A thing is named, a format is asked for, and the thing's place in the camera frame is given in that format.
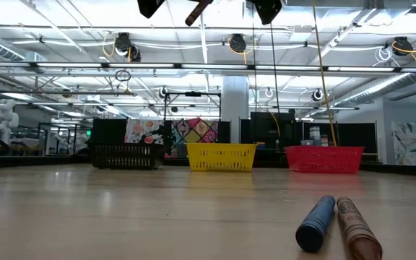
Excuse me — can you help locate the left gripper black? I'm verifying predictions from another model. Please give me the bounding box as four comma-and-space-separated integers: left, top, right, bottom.
136, 0, 166, 20

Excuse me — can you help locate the brown crayon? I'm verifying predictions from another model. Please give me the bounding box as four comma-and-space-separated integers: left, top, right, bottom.
336, 196, 384, 260
184, 0, 215, 27

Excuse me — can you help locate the blue crayon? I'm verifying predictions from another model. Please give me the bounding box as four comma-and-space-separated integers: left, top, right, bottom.
294, 195, 337, 254

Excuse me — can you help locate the long horizontal light bar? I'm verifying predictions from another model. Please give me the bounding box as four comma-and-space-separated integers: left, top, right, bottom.
0, 61, 416, 73

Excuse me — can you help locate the black partition panel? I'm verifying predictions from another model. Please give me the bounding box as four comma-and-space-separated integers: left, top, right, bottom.
318, 121, 378, 155
239, 111, 305, 151
91, 118, 128, 145

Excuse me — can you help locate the colourful patchwork cloth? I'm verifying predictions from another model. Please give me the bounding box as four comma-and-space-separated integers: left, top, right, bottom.
123, 118, 220, 159

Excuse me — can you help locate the white pillar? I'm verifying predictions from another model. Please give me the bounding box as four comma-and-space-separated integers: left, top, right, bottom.
221, 75, 250, 144

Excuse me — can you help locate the black slotted plastic basket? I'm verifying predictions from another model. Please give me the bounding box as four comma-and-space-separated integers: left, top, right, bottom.
87, 142, 166, 170

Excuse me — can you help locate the yellow slotted plastic basket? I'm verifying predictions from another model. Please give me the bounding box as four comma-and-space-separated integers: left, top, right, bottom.
186, 142, 258, 173

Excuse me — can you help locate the white plastic container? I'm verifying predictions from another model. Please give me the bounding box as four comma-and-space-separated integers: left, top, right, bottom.
308, 125, 322, 147

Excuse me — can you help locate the red slotted plastic basket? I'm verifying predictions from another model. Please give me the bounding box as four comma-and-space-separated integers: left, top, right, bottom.
284, 145, 366, 175

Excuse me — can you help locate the black stand frame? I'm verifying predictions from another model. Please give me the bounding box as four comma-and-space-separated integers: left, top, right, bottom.
162, 91, 222, 122

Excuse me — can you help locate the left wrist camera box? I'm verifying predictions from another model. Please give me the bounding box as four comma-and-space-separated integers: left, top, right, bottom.
246, 0, 283, 26

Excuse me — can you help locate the black hanging cable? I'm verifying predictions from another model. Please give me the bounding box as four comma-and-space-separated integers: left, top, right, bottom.
251, 0, 259, 117
268, 22, 281, 117

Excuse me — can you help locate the yellow hanging cable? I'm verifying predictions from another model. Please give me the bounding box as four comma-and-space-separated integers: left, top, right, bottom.
311, 0, 339, 147

